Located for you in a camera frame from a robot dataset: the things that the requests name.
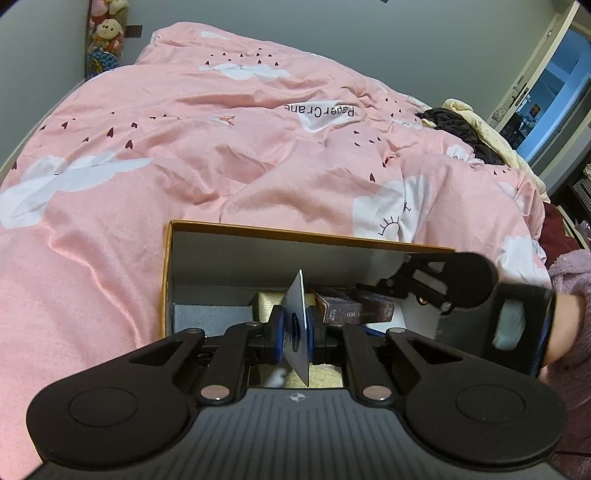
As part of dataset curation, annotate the grey flat box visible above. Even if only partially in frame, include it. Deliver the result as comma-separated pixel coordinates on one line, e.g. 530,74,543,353
173,302,252,337

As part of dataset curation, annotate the person's right forearm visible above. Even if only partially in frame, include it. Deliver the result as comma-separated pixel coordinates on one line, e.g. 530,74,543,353
538,251,591,467

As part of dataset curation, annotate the cream blanket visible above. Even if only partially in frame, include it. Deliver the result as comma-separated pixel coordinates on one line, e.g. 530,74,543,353
443,98,550,199

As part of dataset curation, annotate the dark red cloth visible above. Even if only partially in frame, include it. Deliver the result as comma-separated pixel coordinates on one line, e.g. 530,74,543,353
538,203,583,266

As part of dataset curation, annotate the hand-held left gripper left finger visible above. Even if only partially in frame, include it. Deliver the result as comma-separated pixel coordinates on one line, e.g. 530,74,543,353
124,306,286,406

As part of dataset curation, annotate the orange cardboard box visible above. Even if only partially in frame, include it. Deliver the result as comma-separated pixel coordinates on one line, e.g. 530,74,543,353
159,220,459,341

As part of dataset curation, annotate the beige textured box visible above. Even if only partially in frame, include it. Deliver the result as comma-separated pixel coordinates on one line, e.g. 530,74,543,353
256,364,343,389

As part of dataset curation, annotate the white door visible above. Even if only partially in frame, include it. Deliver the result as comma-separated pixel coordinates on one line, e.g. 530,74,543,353
485,0,591,182

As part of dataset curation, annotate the black wire rack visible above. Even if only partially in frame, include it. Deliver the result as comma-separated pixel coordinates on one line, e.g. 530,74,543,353
566,164,591,223

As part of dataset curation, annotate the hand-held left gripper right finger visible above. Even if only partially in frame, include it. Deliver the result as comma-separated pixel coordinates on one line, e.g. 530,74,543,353
305,306,468,403

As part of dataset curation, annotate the pink printed duvet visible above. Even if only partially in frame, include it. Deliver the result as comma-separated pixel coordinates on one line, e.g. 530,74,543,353
0,21,555,444

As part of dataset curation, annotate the pile of plush toys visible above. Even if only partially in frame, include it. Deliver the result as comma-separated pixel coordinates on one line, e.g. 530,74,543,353
85,0,131,77

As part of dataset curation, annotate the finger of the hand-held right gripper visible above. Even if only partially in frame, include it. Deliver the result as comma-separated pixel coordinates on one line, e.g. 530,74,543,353
355,282,456,316
372,253,459,297

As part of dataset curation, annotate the dark clothing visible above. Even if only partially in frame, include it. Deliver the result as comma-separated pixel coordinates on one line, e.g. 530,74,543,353
416,107,506,166

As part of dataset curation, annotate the silver and blue card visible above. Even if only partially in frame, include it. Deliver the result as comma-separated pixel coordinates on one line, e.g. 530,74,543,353
279,269,311,387

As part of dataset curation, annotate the gold box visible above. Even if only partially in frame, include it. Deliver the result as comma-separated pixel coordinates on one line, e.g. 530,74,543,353
249,291,289,324

